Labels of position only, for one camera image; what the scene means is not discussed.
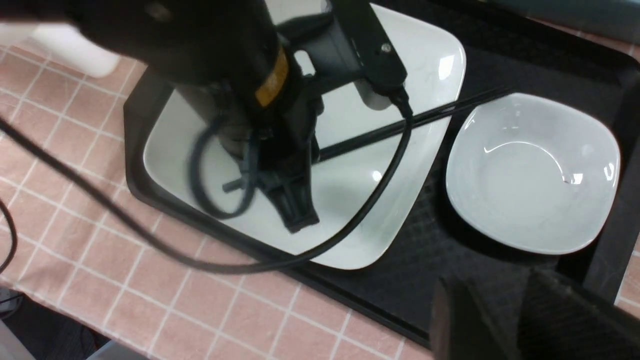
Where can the pink checked tablecloth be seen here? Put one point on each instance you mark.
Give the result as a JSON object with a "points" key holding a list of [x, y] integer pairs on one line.
{"points": [[75, 258]]}

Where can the white square rice plate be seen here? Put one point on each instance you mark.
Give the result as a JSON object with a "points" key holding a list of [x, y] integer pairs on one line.
{"points": [[436, 64]]}

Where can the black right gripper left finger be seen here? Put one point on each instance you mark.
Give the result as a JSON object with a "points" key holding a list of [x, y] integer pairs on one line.
{"points": [[461, 327]]}

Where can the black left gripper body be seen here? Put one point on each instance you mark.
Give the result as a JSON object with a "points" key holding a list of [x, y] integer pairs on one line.
{"points": [[268, 80]]}

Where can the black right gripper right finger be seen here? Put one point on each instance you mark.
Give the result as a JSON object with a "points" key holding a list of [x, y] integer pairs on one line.
{"points": [[561, 320]]}

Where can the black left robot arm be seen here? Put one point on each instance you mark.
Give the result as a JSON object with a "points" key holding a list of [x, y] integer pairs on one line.
{"points": [[145, 30]]}

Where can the large white plastic tub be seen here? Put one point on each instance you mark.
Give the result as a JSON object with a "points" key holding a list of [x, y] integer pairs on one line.
{"points": [[62, 43]]}

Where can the small white square bowl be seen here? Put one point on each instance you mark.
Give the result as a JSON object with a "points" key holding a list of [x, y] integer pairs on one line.
{"points": [[534, 174]]}

